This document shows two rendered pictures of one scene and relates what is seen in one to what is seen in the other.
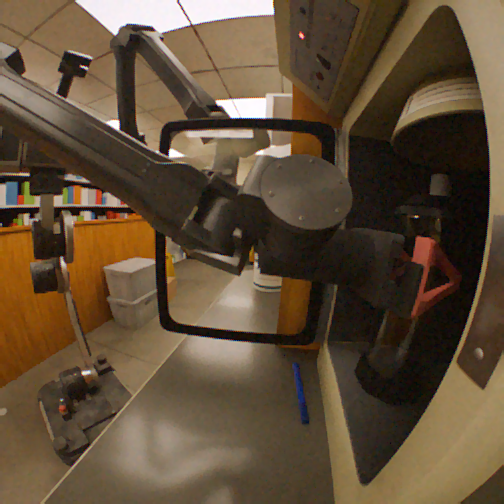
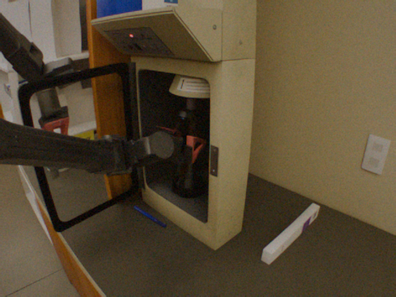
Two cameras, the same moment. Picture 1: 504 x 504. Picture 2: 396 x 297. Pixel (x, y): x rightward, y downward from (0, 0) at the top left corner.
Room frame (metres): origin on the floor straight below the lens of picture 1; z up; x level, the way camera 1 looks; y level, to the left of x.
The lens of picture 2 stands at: (-0.24, 0.34, 1.47)
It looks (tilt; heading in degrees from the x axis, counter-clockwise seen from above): 25 degrees down; 307
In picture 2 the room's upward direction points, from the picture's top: straight up
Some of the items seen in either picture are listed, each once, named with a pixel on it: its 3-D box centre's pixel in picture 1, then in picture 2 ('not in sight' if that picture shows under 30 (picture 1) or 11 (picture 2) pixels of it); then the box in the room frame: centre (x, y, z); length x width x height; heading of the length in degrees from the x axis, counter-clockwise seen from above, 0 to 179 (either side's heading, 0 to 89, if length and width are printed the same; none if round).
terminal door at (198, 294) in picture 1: (238, 234); (86, 148); (0.35, 0.02, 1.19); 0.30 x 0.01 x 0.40; 86
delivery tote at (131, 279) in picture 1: (135, 277); not in sight; (2.08, 1.29, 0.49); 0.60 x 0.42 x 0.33; 172
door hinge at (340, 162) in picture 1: (334, 241); (135, 130); (0.34, -0.14, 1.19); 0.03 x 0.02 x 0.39; 172
